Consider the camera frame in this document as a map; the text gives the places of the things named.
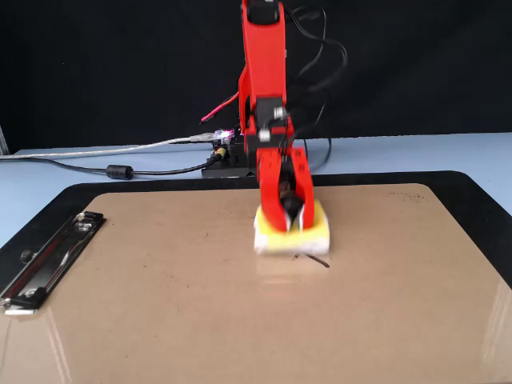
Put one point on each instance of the metal clipboard clip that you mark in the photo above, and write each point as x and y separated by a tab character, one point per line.
52	260

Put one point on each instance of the yellow sponge with black knob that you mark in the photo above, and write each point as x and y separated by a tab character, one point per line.
296	242

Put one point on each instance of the black mat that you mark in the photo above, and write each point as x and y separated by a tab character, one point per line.
472	192

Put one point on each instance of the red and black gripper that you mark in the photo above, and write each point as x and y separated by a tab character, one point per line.
264	142

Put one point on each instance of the brown clipboard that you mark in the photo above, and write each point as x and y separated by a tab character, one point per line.
240	320

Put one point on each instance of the controller board with pink light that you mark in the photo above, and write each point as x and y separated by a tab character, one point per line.
223	137

